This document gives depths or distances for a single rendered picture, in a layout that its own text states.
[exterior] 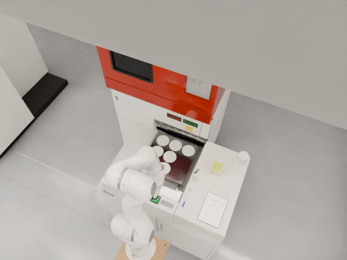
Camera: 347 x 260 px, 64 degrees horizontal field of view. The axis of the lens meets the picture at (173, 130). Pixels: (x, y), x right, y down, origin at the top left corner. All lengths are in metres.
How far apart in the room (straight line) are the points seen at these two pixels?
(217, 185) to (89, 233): 1.45
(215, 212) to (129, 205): 0.77
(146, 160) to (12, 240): 2.12
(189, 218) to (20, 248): 1.77
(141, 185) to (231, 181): 0.96
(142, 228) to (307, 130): 2.73
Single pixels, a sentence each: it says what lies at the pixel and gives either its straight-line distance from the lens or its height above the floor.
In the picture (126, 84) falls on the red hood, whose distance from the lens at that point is 1.96.
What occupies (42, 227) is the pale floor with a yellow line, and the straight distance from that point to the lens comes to 3.08.
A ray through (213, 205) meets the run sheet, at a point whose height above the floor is 0.97.
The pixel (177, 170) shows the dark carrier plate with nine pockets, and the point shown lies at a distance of 2.06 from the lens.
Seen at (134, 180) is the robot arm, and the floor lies 1.68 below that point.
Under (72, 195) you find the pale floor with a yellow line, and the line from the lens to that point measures 3.09.
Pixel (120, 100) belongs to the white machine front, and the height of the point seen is 1.05.
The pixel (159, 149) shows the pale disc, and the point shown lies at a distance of 2.14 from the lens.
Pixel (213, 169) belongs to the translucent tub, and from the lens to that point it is 1.94.
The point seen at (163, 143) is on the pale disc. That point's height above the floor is 0.90.
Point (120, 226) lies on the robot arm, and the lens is 1.51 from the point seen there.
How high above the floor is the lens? 2.75
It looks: 56 degrees down
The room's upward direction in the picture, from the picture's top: 3 degrees clockwise
